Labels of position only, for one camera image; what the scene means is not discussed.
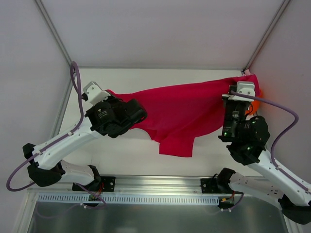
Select orange t shirt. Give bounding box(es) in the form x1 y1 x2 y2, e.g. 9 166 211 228
245 89 263 116

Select left aluminium frame post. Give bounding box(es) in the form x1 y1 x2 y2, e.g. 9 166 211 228
33 0 72 66

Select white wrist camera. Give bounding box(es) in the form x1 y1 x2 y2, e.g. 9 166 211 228
228 81 255 102
82 81 110 105

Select aluminium frame post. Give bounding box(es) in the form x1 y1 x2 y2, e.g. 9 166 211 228
33 0 72 66
242 0 292 73

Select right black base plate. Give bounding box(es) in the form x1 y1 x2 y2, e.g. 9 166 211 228
200 177 234 194

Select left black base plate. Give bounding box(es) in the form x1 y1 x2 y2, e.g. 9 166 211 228
79 175 116 193

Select pink t shirt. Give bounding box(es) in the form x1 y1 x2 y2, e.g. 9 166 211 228
244 69 251 75

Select slotted cable duct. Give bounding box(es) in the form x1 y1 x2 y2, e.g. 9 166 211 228
37 193 219 206

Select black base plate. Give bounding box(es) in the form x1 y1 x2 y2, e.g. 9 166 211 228
79 175 116 193
200 177 234 194

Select aluminium mounting rail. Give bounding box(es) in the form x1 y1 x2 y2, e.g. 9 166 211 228
28 174 291 197

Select right aluminium frame post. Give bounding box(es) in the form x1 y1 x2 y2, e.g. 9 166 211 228
242 0 292 73

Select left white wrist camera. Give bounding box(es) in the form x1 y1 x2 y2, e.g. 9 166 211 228
82 81 110 105

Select magenta t shirt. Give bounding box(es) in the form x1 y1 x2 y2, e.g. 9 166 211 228
109 74 260 158

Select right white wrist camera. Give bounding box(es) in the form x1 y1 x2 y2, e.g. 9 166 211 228
228 81 255 102

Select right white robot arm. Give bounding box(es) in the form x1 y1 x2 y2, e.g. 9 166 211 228
215 92 311 225

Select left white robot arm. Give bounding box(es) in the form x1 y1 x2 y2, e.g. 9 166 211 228
22 97 147 191

